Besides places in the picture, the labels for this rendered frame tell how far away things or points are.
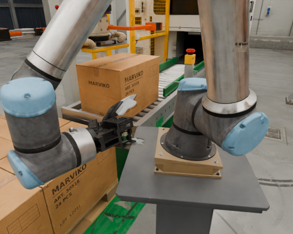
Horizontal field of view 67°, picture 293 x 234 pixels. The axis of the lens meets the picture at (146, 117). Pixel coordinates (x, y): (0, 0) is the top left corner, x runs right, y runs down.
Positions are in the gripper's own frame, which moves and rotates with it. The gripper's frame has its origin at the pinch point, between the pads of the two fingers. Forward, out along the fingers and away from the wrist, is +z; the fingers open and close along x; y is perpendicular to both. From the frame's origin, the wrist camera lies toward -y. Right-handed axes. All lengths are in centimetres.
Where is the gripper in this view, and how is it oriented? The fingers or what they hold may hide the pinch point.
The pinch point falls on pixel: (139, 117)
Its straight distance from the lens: 70.8
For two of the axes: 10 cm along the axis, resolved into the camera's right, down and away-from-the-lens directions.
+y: 7.0, 0.8, -7.1
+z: 6.9, -3.0, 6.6
